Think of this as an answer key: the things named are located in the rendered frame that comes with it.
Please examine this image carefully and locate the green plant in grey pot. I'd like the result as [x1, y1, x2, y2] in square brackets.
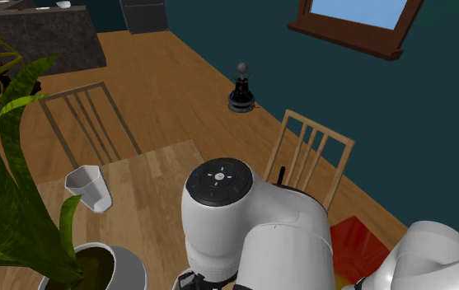
[0, 54, 149, 290]

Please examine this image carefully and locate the dark cabinet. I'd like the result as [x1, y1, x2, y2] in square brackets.
[118, 0, 171, 35]

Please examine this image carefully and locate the dark stone kitchen counter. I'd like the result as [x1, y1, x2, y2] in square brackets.
[0, 0, 108, 77]

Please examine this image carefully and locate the grey wooden chair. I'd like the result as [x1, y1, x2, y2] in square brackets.
[37, 81, 143, 170]

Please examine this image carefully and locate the brown framed window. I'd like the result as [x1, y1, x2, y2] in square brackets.
[286, 0, 426, 63]

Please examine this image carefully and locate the light wooden chair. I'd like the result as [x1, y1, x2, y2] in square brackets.
[262, 108, 356, 213]

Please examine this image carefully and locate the white cup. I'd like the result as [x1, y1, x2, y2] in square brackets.
[64, 164, 114, 214]

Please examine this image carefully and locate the black floor robot grey ball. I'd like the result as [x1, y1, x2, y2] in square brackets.
[227, 62, 260, 114]

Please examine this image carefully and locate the red patterned robot stand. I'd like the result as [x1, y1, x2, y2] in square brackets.
[329, 215, 391, 290]

